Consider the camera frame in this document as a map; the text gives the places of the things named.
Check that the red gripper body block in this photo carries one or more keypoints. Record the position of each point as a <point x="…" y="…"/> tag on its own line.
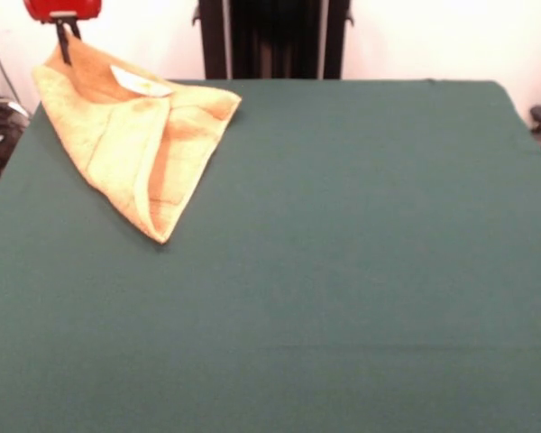
<point x="63" y="8"/>

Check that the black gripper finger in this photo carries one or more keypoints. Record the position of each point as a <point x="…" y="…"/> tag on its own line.
<point x="76" y="30"/>
<point x="64" y="43"/>

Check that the tan terry towel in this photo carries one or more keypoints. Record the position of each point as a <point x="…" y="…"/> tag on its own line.
<point x="131" y="149"/>

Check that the dark green table cloth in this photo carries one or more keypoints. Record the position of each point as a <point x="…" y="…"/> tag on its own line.
<point x="387" y="293"/>

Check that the black pedestal column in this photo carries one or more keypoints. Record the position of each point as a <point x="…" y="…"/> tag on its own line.
<point x="275" y="40"/>

